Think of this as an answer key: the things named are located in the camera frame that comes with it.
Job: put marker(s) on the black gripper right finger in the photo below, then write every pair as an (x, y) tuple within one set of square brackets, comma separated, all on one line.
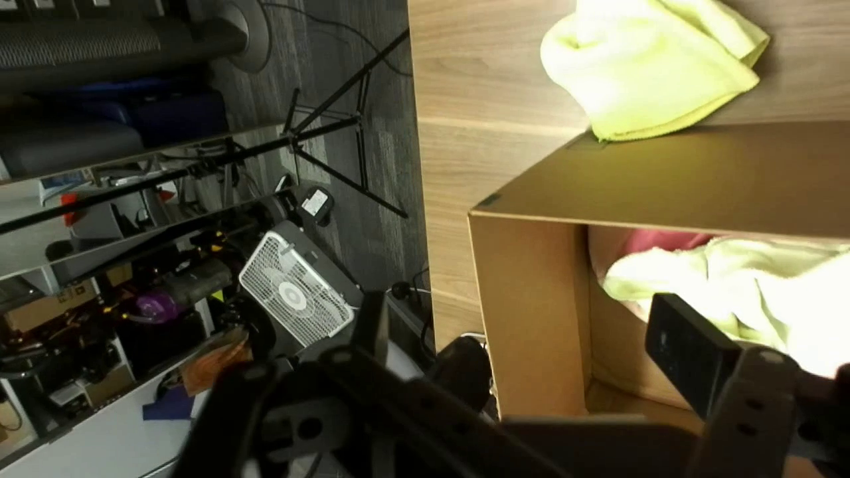
[(701, 355)]

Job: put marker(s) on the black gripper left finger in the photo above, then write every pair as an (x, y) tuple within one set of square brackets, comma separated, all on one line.
[(401, 427)]

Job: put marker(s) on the pale green towel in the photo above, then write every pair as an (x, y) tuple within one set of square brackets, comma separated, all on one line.
[(752, 283)]

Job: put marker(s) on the pink towel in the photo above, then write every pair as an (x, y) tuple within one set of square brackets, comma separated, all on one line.
[(661, 241)]

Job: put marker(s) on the white box fan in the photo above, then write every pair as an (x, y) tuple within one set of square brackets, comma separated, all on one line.
[(294, 293)]

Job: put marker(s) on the brown cardboard box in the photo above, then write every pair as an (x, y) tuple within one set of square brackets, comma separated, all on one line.
[(532, 309)]

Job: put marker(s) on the black cylindrical speaker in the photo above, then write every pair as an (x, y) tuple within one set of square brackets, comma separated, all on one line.
[(466, 374)]

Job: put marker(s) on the brown bag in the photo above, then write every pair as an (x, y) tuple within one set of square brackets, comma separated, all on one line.
[(217, 367)]

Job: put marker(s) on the dark blue cloth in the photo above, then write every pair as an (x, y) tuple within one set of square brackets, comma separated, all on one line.
[(168, 406)]

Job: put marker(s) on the black power adapter white label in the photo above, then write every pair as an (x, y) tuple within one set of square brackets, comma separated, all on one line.
[(314, 204)]

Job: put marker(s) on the purple round object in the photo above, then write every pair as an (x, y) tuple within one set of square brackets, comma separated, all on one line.
[(159, 306)]

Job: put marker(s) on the bright yellow towel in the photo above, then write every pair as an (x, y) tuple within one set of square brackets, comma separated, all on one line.
[(648, 70)]

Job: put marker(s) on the black tripod stand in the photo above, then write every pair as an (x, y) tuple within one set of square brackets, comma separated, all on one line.
[(294, 141)]

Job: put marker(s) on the cluttered black shelf rack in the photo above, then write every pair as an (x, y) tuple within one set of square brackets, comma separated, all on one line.
[(54, 355)]

